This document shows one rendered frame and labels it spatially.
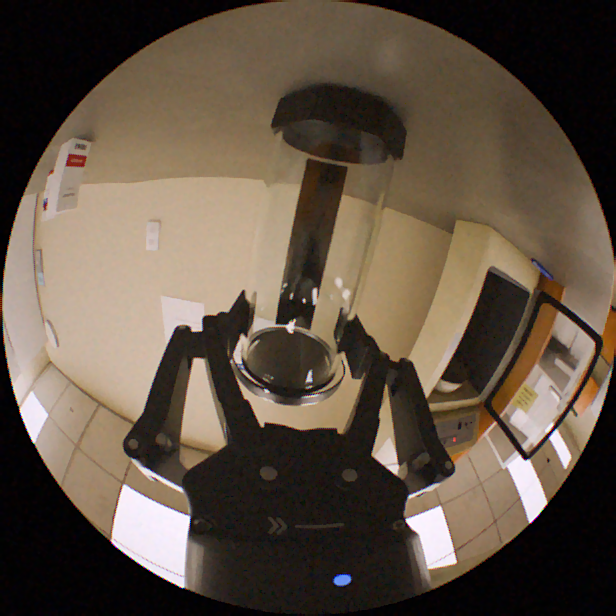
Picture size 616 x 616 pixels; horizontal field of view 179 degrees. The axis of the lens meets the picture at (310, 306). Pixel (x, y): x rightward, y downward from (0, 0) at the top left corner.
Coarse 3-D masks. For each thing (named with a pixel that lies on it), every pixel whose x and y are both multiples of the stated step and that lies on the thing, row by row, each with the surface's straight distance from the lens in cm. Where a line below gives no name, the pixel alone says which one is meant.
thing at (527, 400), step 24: (552, 312) 69; (552, 336) 68; (576, 336) 68; (528, 360) 70; (552, 360) 68; (576, 360) 68; (504, 384) 74; (528, 384) 71; (552, 384) 69; (576, 384) 68; (504, 408) 75; (528, 408) 72; (552, 408) 70; (528, 432) 73
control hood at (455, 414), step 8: (464, 408) 75; (472, 408) 78; (432, 416) 63; (440, 416) 65; (448, 416) 67; (456, 416) 70; (464, 416) 73; (392, 440) 64; (472, 440) 80; (448, 448) 70; (456, 448) 73; (464, 448) 77
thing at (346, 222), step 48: (288, 144) 14; (336, 144) 13; (384, 144) 15; (288, 192) 13; (336, 192) 12; (384, 192) 15; (288, 240) 13; (336, 240) 13; (288, 288) 13; (336, 288) 14; (240, 336) 22; (288, 336) 15; (336, 336) 16; (288, 384) 17; (336, 384) 19
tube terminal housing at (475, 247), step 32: (480, 224) 48; (448, 256) 53; (480, 256) 46; (512, 256) 55; (448, 288) 51; (480, 288) 47; (448, 320) 49; (416, 352) 57; (384, 416) 68; (384, 448) 71
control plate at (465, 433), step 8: (472, 416) 76; (440, 424) 65; (448, 424) 67; (456, 424) 70; (464, 424) 73; (472, 424) 77; (440, 432) 65; (448, 432) 68; (456, 432) 71; (464, 432) 74; (472, 432) 78; (440, 440) 66; (448, 440) 69; (456, 440) 72; (464, 440) 75
